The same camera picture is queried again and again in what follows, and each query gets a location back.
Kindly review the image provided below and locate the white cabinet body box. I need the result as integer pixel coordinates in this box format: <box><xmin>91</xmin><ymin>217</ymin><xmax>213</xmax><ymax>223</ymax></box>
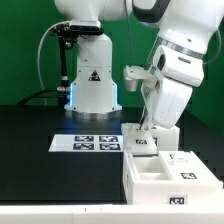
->
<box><xmin>123</xmin><ymin>152</ymin><xmax>224</xmax><ymax>205</ymax></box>

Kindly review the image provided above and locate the grey camera cable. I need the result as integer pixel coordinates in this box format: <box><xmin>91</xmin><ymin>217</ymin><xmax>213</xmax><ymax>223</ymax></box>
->
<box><xmin>36</xmin><ymin>22</ymin><xmax>69</xmax><ymax>107</ymax></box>

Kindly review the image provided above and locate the white cabinet door panel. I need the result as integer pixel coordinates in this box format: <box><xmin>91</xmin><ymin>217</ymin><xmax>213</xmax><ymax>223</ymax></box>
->
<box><xmin>121</xmin><ymin>123</ymin><xmax>157</xmax><ymax>154</ymax></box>

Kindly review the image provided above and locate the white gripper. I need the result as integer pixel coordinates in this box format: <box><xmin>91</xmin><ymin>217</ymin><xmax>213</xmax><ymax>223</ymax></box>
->
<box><xmin>123</xmin><ymin>66</ymin><xmax>192</xmax><ymax>131</ymax></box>

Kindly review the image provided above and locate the black cable on table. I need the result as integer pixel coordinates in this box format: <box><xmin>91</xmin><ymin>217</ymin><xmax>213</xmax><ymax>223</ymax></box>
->
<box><xmin>16</xmin><ymin>89</ymin><xmax>66</xmax><ymax>108</ymax></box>

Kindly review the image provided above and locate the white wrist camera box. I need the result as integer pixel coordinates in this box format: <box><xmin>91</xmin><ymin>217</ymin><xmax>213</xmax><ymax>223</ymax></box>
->
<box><xmin>153</xmin><ymin>45</ymin><xmax>204</xmax><ymax>87</ymax></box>

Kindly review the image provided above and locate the white marker sheet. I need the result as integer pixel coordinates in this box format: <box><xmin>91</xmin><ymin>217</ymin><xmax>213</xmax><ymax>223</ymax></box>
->
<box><xmin>49</xmin><ymin>134</ymin><xmax>123</xmax><ymax>153</ymax></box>

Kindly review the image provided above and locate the white cabinet top block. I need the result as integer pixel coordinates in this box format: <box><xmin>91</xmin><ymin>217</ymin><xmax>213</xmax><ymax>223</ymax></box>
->
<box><xmin>122</xmin><ymin>124</ymin><xmax>181</xmax><ymax>153</ymax></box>

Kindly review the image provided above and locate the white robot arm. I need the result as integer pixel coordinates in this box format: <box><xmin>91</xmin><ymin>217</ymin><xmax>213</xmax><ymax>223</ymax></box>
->
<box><xmin>54</xmin><ymin>0</ymin><xmax>224</xmax><ymax>129</ymax></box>

